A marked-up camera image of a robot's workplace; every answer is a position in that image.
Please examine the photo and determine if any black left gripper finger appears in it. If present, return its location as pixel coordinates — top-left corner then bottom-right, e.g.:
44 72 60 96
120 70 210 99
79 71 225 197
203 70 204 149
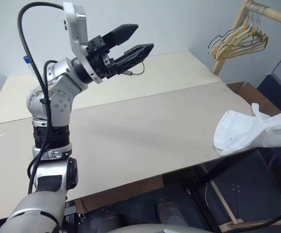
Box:
102 23 140 47
113 43 155 75

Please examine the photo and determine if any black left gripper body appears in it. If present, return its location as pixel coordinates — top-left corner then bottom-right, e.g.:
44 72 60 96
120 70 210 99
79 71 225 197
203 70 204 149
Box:
84 35 120 80

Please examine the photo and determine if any white shorts garment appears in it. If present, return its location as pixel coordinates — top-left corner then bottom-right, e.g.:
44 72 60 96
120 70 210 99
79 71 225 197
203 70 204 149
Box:
213 102 281 156

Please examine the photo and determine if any light wooden clothes rack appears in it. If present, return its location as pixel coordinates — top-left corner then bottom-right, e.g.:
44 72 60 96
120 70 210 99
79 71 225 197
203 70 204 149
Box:
211 0 281 76

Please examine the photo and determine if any brown cardboard box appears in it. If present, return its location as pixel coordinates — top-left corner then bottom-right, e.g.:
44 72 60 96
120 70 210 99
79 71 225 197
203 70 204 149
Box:
226 82 281 117

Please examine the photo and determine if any dark rounded robot foot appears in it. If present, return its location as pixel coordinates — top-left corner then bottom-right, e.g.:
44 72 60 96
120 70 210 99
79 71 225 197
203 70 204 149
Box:
156 198 184 226
98 212 122 231

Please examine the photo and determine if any light wooden floor beam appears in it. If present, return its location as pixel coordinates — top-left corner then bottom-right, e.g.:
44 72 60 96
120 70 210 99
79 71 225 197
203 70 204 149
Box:
203 165 245 233

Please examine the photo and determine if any silver robot torso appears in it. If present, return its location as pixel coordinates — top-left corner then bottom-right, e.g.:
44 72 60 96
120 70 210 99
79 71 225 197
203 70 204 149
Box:
110 223 205 233

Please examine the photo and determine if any grey USB hub with cable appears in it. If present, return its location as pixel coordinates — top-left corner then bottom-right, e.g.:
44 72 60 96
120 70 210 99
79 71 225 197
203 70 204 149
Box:
123 61 145 77

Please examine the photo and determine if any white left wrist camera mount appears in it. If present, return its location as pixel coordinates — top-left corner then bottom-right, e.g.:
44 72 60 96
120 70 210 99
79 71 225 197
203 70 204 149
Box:
63 1 104 85

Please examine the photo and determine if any bunch of wire hangers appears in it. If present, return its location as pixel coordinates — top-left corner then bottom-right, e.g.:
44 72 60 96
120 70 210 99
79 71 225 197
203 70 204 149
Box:
208 3 270 61

